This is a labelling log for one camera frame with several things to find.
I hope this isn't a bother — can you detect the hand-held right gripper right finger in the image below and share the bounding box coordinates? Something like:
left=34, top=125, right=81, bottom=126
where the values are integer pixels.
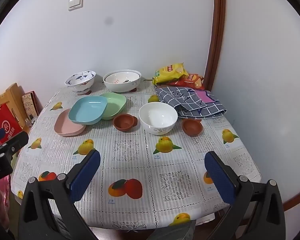
left=204, top=151, right=289, bottom=240

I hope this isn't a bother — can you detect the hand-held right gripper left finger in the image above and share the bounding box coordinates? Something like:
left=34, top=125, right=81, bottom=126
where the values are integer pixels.
left=18, top=149, right=102, bottom=240

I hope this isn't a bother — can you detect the pink plate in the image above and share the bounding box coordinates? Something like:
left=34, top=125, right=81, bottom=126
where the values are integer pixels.
left=54, top=109, right=87, bottom=137

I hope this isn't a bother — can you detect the small brown clay bowl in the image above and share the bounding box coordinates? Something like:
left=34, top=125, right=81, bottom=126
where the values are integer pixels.
left=182, top=118, right=203, bottom=137
left=113, top=113, right=138, bottom=132

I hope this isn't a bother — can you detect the blue plate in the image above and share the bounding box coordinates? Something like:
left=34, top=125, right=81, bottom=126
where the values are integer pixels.
left=68, top=96, right=108, bottom=125

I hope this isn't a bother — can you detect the green plate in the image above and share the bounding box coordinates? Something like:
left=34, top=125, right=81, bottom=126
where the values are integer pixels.
left=99, top=92, right=127, bottom=120

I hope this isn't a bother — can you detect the plain white bowl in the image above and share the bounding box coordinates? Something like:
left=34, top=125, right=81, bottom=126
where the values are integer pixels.
left=139, top=102, right=178, bottom=135

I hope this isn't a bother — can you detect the red paper bag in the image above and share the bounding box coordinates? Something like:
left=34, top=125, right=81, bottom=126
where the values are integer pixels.
left=0, top=100, right=23, bottom=146

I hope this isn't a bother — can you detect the pink plastic bag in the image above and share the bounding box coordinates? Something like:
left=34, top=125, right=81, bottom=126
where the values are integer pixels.
left=0, top=175, right=12, bottom=230

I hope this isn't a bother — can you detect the patterned brown box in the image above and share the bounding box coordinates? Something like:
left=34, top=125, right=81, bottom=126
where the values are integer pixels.
left=21, top=91, right=42, bottom=120

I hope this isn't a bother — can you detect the wooden board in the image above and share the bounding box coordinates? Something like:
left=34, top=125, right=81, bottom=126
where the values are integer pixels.
left=0, top=82, right=30, bottom=133

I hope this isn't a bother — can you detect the fruit print tablecloth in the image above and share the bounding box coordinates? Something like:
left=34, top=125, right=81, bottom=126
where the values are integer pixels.
left=10, top=79, right=263, bottom=230

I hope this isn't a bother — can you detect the brown wooden baseboard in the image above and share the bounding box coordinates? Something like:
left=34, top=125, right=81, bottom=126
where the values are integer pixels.
left=281, top=170, right=300, bottom=213

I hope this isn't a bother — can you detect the grey checked cloth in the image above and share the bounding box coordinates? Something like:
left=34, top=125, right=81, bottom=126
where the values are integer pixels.
left=155, top=86, right=227, bottom=119

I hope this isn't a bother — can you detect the blue patterned porcelain bowl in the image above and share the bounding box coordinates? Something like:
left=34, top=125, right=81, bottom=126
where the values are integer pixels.
left=65, top=70, right=96, bottom=95

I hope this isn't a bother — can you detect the large white bowl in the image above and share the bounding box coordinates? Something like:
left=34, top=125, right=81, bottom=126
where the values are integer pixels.
left=103, top=69, right=142, bottom=93

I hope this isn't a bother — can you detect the red chip bag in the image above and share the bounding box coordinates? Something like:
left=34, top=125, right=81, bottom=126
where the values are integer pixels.
left=169, top=73, right=205, bottom=90

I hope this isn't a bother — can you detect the white bowl with red print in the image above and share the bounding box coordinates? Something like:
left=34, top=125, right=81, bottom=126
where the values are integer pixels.
left=105, top=71, right=140, bottom=84

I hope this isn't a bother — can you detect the yellow chip bag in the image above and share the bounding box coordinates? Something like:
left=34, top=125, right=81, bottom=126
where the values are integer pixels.
left=152, top=63, right=188, bottom=85

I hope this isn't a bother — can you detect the brown wooden door frame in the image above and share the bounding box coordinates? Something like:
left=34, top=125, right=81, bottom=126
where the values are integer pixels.
left=204, top=0, right=227, bottom=90

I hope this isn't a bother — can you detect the white light switch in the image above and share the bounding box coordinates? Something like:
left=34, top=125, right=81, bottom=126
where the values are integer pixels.
left=67, top=0, right=84, bottom=12

